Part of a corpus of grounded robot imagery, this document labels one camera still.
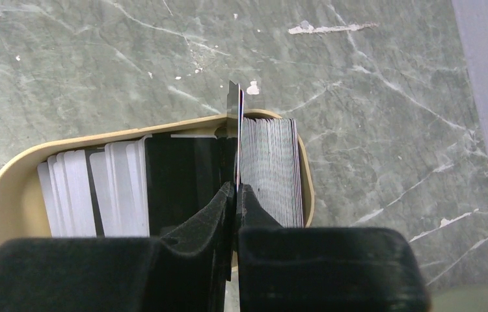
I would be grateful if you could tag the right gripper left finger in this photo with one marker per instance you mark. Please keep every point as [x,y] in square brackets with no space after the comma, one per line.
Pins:
[184,270]

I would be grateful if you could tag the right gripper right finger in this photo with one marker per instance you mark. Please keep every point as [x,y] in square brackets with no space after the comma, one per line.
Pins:
[323,269]

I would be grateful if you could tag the grey credit card stack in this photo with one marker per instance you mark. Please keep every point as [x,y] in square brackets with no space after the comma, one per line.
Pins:
[148,187]

